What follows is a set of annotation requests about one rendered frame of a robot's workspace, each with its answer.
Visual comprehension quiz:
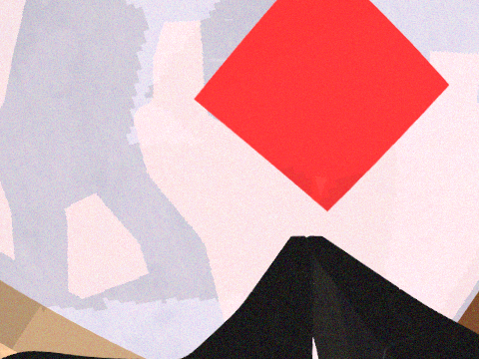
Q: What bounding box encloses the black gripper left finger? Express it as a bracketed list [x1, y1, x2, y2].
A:
[3, 235, 314, 359]

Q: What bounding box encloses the red cube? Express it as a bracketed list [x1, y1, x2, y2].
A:
[195, 0, 448, 211]

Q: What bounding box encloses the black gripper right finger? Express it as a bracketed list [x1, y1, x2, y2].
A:
[306, 235, 479, 359]

